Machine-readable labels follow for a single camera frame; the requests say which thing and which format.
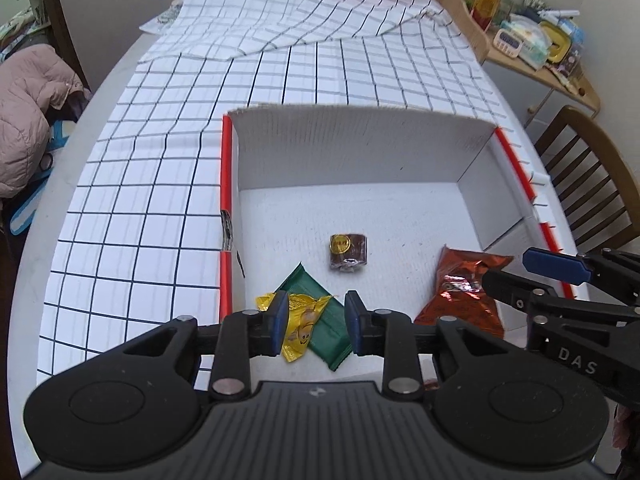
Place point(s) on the pink jacket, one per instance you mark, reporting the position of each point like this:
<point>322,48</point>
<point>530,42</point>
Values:
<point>25,110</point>

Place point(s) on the bottle of yellow liquid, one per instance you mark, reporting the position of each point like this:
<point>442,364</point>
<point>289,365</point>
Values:
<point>485,0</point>

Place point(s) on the wooden chair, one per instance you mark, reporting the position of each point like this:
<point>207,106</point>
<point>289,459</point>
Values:
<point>580,125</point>

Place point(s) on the blue and white bag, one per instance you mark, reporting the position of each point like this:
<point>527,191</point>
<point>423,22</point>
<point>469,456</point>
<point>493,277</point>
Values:
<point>30,210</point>

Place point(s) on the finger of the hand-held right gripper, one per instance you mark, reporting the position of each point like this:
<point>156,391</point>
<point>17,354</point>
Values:
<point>555,265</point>
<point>515,287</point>

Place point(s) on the wooden shelf tray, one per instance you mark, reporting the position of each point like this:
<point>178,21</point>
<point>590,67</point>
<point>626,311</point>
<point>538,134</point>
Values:
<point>585,95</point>

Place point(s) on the yellow rimmed container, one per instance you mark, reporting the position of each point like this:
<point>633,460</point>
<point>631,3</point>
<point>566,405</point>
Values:
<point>561,42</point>

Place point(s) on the wooden bookshelf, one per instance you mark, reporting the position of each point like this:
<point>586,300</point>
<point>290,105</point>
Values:
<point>55,10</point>

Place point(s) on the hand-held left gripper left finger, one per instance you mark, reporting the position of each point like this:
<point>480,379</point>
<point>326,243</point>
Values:
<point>280,322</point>

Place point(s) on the yellow candy packet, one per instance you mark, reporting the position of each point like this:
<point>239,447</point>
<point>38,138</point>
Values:
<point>302,327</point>

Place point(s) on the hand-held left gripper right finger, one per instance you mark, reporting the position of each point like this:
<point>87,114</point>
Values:
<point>355,325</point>

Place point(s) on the brown wrapped cake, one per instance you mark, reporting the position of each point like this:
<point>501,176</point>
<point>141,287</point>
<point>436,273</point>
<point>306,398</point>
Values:
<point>350,250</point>

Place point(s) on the checkered tablecloth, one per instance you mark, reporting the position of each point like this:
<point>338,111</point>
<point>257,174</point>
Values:
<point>150,185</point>

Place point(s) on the green snack packet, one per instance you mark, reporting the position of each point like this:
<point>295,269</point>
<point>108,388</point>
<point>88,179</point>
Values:
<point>328,336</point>

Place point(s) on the printed paper sheet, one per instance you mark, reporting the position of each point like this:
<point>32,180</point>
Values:
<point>160,20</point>

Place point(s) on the red cardboard box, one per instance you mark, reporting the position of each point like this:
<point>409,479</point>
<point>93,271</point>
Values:
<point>350,160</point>

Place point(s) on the white timer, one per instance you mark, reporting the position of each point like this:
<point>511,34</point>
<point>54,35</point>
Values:
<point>507,40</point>

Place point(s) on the orange foil snack packet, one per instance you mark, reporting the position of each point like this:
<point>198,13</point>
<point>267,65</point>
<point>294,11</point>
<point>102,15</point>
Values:
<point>460,305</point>

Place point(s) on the white plastic packet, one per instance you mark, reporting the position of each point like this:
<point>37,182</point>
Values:
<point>530,40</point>

